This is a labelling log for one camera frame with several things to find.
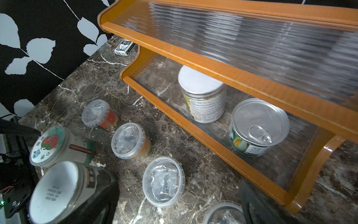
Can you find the green label seed jar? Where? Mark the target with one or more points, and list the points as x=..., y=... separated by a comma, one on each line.
x=204, y=96

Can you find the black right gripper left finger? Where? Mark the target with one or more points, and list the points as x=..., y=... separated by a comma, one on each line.
x=98, y=209

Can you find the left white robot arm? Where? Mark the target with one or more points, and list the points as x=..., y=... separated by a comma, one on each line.
x=18, y=176

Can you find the clear seed jar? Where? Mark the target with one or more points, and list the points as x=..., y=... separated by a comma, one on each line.
x=130, y=141
x=163, y=182
x=224, y=212
x=98, y=113

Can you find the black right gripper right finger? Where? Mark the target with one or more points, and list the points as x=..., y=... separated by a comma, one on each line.
x=259, y=209

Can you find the white label seed jar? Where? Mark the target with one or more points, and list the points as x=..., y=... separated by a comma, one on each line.
x=65, y=187

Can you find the multicolour label seed jar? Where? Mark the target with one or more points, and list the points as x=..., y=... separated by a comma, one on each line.
x=256, y=126

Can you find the red tomato seed jar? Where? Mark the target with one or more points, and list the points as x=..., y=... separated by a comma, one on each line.
x=60, y=144

